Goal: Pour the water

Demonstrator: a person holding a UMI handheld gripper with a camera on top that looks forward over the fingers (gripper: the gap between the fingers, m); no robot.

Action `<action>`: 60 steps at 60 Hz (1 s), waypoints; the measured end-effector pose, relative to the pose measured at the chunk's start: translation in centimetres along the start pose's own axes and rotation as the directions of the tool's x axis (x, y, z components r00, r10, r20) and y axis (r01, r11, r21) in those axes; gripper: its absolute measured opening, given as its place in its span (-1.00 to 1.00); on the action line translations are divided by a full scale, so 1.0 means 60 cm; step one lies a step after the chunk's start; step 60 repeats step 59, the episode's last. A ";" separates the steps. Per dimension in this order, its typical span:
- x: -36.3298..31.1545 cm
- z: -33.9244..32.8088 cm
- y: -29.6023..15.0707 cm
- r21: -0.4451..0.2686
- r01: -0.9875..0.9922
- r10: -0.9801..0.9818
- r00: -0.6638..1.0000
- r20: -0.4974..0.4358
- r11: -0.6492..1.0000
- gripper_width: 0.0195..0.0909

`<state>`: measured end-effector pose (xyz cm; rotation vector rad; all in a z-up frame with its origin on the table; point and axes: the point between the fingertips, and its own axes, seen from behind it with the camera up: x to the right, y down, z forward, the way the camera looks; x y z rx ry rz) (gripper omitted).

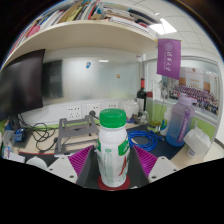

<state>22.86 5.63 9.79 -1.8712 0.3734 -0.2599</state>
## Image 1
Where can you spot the shelf unit with books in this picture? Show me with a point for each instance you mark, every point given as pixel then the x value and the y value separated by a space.
pixel 90 36

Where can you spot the white round pot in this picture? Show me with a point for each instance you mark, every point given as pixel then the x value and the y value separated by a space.
pixel 130 108

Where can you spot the white drink bottle green cap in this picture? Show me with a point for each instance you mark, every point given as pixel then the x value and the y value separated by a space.
pixel 113 153

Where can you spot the white tissue pack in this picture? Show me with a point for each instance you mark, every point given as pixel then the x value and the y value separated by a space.
pixel 196 141

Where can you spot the group photo poster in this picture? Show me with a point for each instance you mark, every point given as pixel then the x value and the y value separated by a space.
pixel 196 95

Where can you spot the white wall sockets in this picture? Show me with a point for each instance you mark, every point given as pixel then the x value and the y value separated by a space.
pixel 74 111

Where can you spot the dark blue mouse pad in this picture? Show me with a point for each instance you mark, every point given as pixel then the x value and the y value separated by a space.
pixel 166 151

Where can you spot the ceiling lights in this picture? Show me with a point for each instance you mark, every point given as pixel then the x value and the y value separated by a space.
pixel 163 27

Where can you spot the purple hanging pennant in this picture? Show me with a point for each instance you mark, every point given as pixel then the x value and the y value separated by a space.
pixel 169 58

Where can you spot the purple translucent water jug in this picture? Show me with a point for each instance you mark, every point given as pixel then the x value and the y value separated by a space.
pixel 178 123

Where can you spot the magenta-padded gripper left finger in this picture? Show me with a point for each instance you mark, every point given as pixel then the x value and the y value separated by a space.
pixel 78 161

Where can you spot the dark wine bottle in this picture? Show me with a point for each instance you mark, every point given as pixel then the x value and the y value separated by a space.
pixel 141 98

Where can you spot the black desk mat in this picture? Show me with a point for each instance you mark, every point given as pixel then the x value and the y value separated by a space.
pixel 55 159

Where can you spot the grey metal laptop stand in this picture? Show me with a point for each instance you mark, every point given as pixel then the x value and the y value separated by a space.
pixel 73 128

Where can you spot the small blue box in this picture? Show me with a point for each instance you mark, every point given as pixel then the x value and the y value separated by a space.
pixel 18 135

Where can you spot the green glass vase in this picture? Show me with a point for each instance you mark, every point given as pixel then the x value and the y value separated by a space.
pixel 155 126

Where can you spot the black computer monitor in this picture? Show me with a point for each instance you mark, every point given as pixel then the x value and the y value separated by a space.
pixel 20 83

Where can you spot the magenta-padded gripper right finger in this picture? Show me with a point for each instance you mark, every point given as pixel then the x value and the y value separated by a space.
pixel 150 161

